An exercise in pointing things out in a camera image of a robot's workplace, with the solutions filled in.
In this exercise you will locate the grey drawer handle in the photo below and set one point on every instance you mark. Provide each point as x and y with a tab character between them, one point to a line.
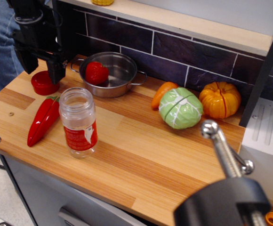
69	219

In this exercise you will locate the stainless steel pot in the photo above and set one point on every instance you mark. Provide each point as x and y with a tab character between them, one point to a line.
123	74

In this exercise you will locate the white toy sink drainboard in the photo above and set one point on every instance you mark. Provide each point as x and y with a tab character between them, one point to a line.
259	131

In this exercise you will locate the orange toy pumpkin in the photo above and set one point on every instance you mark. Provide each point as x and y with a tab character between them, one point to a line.
220	100

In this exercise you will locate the green toy cabbage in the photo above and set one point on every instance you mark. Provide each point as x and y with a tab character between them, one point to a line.
180	108

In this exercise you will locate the red toy strawberry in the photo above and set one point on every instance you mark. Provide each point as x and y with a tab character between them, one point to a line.
96	73

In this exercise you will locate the clear plastic spice jar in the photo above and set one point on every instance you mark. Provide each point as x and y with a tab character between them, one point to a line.
78	115

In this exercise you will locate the orange toy carrot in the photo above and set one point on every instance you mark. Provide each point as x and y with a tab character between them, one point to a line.
163	89

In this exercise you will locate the red toy chili pepper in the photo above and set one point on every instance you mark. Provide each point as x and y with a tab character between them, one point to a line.
46	115

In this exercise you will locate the red plastic jar cap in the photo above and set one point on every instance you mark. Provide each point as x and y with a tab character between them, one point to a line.
43	85

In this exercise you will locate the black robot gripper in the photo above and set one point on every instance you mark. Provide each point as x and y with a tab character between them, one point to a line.
37	35

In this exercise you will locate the yellow toy corn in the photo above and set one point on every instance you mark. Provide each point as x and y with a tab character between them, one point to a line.
102	2

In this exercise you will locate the wooden shelf with dark frame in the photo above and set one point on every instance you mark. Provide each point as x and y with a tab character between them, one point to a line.
170	46

